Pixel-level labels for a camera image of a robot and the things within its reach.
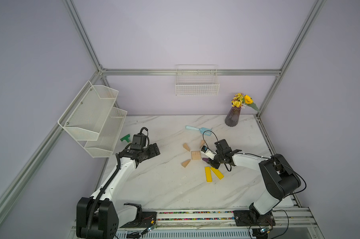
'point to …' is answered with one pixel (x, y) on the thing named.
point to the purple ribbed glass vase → (232, 116)
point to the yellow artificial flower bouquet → (240, 100)
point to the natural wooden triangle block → (186, 147)
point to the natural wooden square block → (196, 155)
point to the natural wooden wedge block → (185, 163)
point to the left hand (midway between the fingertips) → (152, 153)
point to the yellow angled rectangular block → (219, 174)
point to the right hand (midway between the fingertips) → (211, 160)
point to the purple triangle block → (205, 159)
